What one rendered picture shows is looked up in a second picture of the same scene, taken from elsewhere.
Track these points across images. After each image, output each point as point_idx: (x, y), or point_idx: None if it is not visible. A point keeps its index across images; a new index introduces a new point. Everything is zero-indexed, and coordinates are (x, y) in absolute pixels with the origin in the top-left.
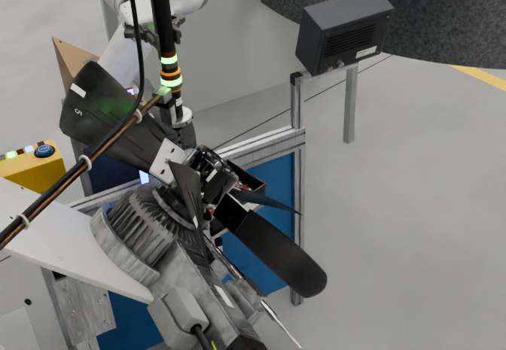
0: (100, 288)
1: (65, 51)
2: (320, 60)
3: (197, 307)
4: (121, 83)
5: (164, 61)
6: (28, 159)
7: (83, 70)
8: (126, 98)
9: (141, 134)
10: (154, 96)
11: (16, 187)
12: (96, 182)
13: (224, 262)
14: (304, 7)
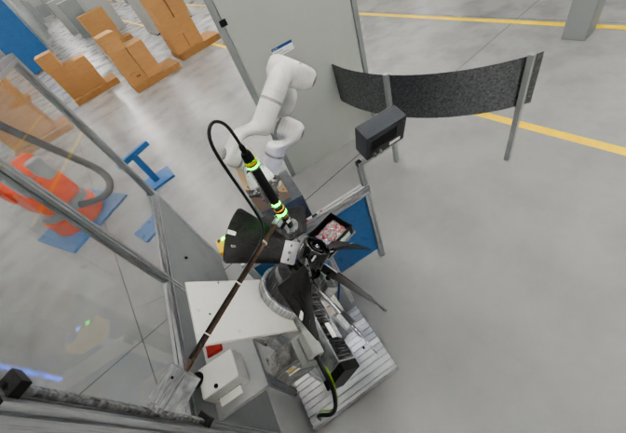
0: None
1: (240, 172)
2: (369, 153)
3: (316, 342)
4: None
5: (273, 206)
6: None
7: (233, 217)
8: (260, 225)
9: (271, 243)
10: (273, 225)
11: (214, 283)
12: None
13: (329, 303)
14: (355, 128)
